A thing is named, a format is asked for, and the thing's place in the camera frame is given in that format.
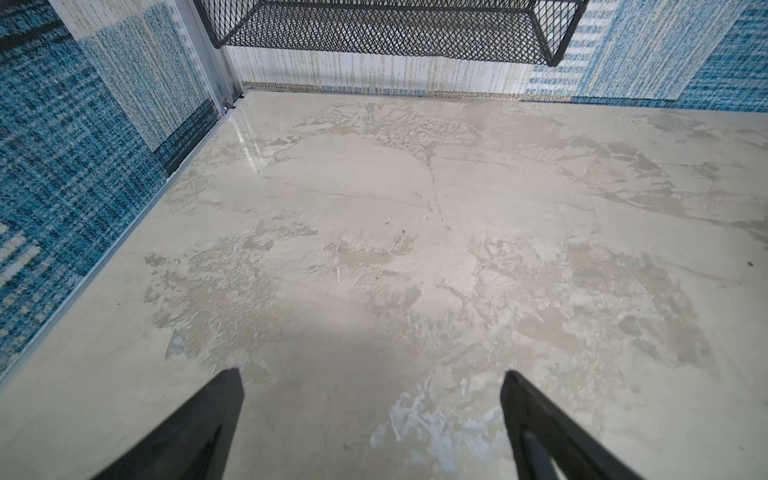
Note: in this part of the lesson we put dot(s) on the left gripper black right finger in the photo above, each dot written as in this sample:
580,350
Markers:
545,441

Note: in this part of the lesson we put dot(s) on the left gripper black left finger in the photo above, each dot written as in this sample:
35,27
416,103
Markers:
193,442

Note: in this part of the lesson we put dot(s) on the black wire mesh shelf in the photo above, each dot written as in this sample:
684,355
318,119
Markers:
503,31

